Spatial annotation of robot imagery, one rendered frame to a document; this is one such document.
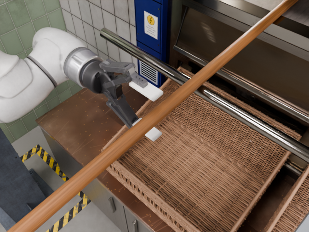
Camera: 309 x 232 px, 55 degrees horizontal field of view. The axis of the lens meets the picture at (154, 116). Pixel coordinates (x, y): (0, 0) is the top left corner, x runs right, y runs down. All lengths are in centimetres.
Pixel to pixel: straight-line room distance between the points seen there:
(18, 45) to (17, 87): 116
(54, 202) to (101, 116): 95
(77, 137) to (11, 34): 74
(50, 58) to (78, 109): 77
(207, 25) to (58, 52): 60
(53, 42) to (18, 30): 108
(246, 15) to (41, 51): 63
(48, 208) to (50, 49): 40
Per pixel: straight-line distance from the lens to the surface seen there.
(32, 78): 76
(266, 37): 103
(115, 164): 114
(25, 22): 187
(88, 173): 56
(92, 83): 71
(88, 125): 144
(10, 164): 155
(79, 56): 74
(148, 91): 59
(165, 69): 78
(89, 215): 185
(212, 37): 115
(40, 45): 81
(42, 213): 55
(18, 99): 76
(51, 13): 194
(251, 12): 103
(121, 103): 72
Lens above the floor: 168
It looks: 50 degrees down
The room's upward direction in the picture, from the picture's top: straight up
